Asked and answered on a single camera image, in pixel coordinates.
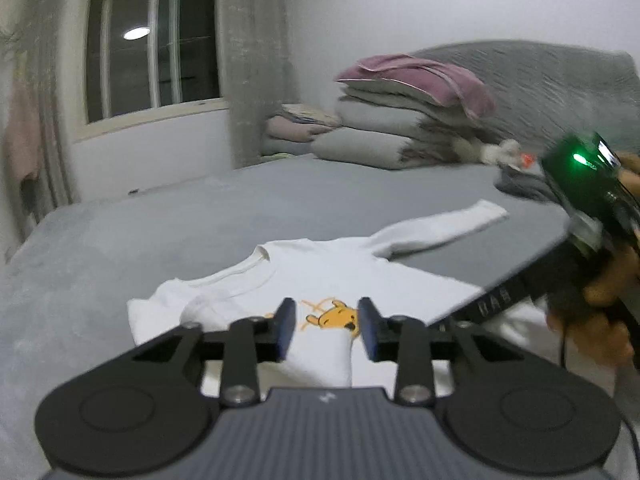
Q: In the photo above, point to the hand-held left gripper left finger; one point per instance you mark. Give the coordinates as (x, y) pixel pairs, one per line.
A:
(286, 327)

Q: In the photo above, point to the thin light grey quilt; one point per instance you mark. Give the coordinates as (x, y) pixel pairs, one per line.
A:
(385, 92)

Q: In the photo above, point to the grey bed blanket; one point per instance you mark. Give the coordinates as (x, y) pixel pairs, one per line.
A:
(125, 240)

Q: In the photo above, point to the grey folded blanket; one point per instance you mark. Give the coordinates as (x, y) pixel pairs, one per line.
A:
(280, 147)

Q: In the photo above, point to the person's right hand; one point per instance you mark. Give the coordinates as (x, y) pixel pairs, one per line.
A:
(600, 342)

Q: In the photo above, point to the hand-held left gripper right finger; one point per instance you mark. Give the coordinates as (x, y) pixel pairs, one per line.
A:
(367, 330)

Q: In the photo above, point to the window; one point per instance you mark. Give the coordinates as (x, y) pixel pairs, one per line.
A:
(150, 50)

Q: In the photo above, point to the white printed sweatshirt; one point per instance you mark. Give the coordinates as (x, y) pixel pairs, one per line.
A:
(325, 270)

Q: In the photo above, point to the pink hanging garment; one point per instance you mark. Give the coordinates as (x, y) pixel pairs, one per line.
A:
(22, 125)

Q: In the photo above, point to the grey star curtain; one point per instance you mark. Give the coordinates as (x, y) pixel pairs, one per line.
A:
(260, 60)
(50, 110)

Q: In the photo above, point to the pink quilt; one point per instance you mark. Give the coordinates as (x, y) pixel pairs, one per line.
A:
(430, 75)

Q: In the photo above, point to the white plush toy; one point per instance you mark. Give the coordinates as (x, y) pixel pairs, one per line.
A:
(495, 151)

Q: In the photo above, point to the grey headboard cover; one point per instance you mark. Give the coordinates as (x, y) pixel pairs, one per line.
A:
(550, 90)

